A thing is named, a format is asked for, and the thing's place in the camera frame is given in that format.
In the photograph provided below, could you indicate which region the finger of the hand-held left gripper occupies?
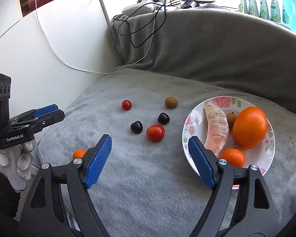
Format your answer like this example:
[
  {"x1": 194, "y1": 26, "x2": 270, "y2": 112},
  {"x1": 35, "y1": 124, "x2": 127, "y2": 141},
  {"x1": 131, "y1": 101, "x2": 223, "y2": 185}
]
[
  {"x1": 8, "y1": 110, "x2": 65, "y2": 136},
  {"x1": 15, "y1": 104, "x2": 59, "y2": 123}
]

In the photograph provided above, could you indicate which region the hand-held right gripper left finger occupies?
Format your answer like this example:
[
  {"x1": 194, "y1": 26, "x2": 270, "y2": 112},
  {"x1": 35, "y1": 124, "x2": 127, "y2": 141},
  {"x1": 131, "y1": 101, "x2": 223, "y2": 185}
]
[{"x1": 17, "y1": 134, "x2": 112, "y2": 237}]

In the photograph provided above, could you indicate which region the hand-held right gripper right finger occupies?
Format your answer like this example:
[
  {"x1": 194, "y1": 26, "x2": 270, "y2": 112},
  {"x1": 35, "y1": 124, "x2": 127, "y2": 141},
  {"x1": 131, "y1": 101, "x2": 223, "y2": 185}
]
[{"x1": 188, "y1": 136, "x2": 279, "y2": 237}]

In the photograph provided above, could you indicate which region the small tangerine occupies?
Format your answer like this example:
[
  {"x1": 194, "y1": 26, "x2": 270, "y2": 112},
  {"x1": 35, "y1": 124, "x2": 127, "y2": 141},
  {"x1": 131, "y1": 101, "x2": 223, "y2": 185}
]
[
  {"x1": 220, "y1": 148, "x2": 246, "y2": 168},
  {"x1": 73, "y1": 149, "x2": 88, "y2": 160}
]

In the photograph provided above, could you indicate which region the peeled pomelo segment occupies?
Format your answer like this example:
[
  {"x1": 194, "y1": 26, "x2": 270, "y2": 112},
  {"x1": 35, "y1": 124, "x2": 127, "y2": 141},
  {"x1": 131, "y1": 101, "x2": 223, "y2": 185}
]
[{"x1": 203, "y1": 104, "x2": 230, "y2": 157}]

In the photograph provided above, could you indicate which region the large orange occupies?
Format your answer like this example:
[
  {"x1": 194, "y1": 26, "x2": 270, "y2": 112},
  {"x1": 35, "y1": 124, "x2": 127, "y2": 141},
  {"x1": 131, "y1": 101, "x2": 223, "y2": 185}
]
[{"x1": 232, "y1": 107, "x2": 268, "y2": 150}]

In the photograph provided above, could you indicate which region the white floral plate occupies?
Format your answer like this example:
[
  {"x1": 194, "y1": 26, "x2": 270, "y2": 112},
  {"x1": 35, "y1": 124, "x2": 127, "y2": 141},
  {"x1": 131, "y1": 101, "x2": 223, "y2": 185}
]
[{"x1": 182, "y1": 96, "x2": 276, "y2": 190}]

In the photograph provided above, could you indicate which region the person's left forearm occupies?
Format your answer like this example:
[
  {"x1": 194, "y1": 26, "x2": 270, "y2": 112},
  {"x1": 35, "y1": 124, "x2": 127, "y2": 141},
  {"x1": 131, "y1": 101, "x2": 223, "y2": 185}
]
[{"x1": 0, "y1": 162, "x2": 21, "y2": 219}]

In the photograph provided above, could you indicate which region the person's left hand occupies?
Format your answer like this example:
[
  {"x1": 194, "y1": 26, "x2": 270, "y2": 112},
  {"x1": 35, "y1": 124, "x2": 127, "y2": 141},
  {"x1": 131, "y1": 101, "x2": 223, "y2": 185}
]
[{"x1": 0, "y1": 139, "x2": 36, "y2": 190}]

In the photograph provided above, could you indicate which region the dark purple plum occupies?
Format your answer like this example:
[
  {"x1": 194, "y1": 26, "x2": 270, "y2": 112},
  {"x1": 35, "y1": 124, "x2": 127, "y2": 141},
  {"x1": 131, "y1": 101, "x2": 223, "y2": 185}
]
[
  {"x1": 157, "y1": 113, "x2": 170, "y2": 125},
  {"x1": 130, "y1": 121, "x2": 144, "y2": 134}
]

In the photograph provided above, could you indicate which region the dark grey fleece blanket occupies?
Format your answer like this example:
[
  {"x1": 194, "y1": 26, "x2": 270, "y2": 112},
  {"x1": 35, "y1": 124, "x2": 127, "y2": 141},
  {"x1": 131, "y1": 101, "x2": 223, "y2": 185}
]
[{"x1": 110, "y1": 1, "x2": 296, "y2": 119}]

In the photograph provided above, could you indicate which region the white power strip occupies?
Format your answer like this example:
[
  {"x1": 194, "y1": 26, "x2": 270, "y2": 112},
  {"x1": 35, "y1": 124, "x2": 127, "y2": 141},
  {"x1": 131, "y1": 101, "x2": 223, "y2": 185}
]
[{"x1": 122, "y1": 1, "x2": 159, "y2": 14}]

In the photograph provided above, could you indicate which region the blue detergent bottle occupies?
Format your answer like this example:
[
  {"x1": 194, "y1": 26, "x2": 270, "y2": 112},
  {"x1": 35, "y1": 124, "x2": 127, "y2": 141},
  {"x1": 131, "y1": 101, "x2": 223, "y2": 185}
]
[{"x1": 279, "y1": 0, "x2": 296, "y2": 34}]

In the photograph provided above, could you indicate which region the white cable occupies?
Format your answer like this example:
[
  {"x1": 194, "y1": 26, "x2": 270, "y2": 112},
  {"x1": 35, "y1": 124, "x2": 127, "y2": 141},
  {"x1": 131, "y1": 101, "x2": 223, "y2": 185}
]
[{"x1": 35, "y1": 0, "x2": 168, "y2": 74}]

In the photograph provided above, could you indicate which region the black cable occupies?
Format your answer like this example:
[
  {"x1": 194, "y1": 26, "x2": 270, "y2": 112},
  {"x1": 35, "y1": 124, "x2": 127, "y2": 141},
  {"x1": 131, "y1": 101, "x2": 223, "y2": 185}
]
[{"x1": 113, "y1": 0, "x2": 184, "y2": 48}]

